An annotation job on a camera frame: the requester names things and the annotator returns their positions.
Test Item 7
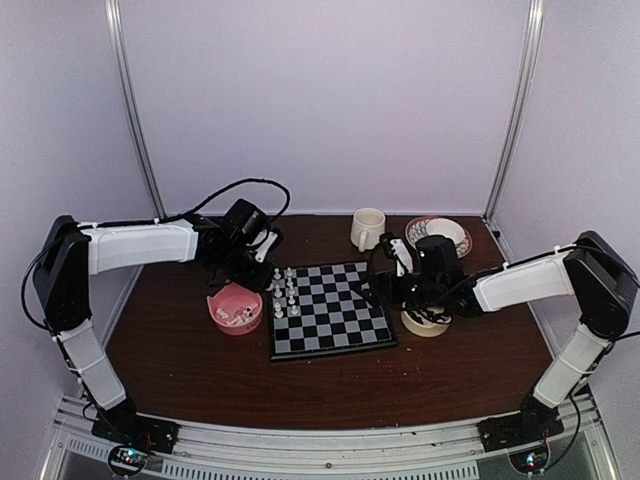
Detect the black white chess board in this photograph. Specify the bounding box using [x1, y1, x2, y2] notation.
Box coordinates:
[266, 261, 397, 361]

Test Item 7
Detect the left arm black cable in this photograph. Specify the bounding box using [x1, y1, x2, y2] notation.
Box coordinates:
[19, 177, 292, 331]

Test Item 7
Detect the patterned saucer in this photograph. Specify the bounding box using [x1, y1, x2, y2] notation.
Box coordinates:
[405, 217, 473, 258]

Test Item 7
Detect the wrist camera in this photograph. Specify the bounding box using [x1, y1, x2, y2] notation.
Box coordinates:
[248, 228, 283, 263]
[379, 232, 414, 277]

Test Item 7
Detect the black chess pieces pile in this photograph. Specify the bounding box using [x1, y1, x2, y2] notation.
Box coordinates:
[408, 306, 451, 325]

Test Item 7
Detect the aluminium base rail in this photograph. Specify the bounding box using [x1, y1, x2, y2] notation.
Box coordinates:
[35, 393, 622, 479]

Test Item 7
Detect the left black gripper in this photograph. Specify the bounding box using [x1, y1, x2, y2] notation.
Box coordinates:
[212, 244, 275, 294]

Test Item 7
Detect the aluminium frame post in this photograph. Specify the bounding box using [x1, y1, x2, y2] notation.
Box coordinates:
[483, 0, 545, 227]
[104, 0, 166, 218]

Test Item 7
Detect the left aluminium frame post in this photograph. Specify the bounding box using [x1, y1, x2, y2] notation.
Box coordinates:
[104, 0, 166, 218]

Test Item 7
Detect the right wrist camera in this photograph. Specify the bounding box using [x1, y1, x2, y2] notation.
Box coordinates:
[379, 232, 414, 277]

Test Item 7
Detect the right aluminium frame post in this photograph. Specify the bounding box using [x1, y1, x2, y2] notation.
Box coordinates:
[483, 0, 545, 227]

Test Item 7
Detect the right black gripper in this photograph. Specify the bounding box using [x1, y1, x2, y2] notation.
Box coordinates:
[352, 270, 445, 309]

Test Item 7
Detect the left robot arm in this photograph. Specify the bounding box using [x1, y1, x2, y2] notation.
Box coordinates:
[33, 199, 282, 444]

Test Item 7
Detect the cream ribbed mug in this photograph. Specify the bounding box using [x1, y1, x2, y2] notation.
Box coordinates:
[350, 207, 386, 252]

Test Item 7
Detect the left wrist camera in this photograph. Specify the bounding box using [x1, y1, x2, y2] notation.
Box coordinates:
[248, 228, 283, 263]

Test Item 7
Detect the pink bowl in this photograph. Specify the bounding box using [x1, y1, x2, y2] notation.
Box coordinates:
[207, 283, 263, 336]

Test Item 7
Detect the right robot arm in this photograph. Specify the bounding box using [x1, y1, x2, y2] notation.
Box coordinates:
[353, 231, 639, 442]

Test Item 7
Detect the cream bowl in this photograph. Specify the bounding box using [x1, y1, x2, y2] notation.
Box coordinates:
[401, 307, 452, 338]

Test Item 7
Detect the white chess pieces pile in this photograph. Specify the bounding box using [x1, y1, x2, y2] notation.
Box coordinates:
[214, 306, 257, 327]

